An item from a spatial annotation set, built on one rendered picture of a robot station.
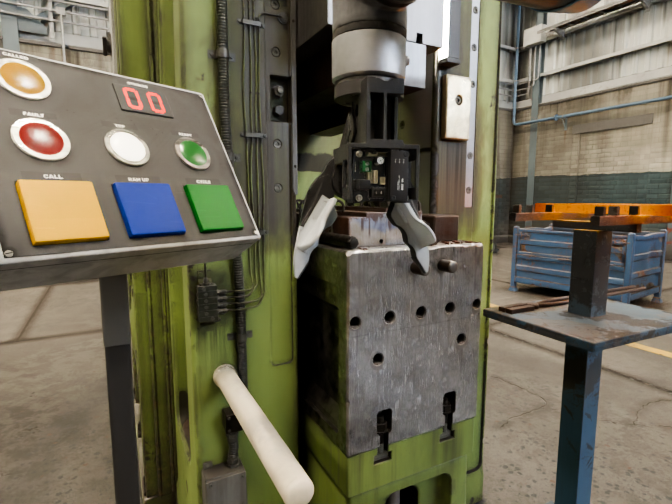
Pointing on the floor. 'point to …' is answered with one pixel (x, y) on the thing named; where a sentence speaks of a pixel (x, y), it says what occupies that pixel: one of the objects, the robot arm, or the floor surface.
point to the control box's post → (120, 386)
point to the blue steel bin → (532, 252)
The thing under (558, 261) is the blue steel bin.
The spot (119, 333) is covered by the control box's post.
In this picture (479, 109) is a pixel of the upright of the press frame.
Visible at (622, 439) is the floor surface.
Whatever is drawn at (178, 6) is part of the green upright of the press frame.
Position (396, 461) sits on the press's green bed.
